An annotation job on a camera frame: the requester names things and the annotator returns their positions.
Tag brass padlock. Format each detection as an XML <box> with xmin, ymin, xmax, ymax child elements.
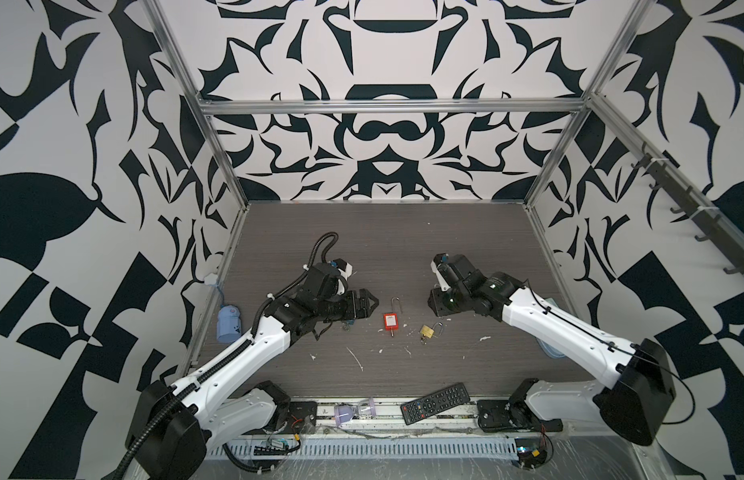
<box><xmin>420</xmin><ymin>322</ymin><xmax>445</xmax><ymax>345</ymax></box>

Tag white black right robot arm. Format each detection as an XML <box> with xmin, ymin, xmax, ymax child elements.
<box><xmin>428</xmin><ymin>253</ymin><xmax>676</xmax><ymax>446</ymax></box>

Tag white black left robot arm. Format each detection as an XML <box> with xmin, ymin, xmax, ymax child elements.
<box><xmin>109</xmin><ymin>259</ymin><xmax>379</xmax><ymax>479</ymax></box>

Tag red safety padlock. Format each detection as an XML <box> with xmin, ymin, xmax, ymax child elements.
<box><xmin>383</xmin><ymin>297</ymin><xmax>403</xmax><ymax>337</ymax></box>

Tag clear safety glasses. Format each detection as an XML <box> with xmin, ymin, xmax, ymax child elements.
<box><xmin>333</xmin><ymin>398</ymin><xmax>377</xmax><ymax>427</ymax></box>

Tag black remote control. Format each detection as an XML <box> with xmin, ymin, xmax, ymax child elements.
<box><xmin>400</xmin><ymin>383</ymin><xmax>470</xmax><ymax>425</ymax></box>

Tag light blue round device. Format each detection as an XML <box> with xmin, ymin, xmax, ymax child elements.
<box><xmin>537</xmin><ymin>297</ymin><xmax>566</xmax><ymax>359</ymax></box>

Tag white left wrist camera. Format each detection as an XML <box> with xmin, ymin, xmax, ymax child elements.
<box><xmin>328</xmin><ymin>258</ymin><xmax>353</xmax><ymax>280</ymax></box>

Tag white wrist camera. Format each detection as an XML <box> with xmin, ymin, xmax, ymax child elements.
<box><xmin>430</xmin><ymin>253</ymin><xmax>449</xmax><ymax>285</ymax></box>
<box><xmin>328</xmin><ymin>258</ymin><xmax>353</xmax><ymax>280</ymax></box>

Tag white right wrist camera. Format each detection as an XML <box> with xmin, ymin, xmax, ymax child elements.
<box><xmin>430</xmin><ymin>253</ymin><xmax>449</xmax><ymax>285</ymax></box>

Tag black corrugated cable hose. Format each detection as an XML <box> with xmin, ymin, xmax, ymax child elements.
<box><xmin>250</xmin><ymin>231</ymin><xmax>340</xmax><ymax>337</ymax></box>

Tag light blue device left wall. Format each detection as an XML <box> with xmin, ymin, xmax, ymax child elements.
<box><xmin>216</xmin><ymin>305</ymin><xmax>242</xmax><ymax>344</ymax></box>

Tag white slotted cable duct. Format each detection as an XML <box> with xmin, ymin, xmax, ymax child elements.
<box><xmin>205</xmin><ymin>436</ymin><xmax>521</xmax><ymax>461</ymax></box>

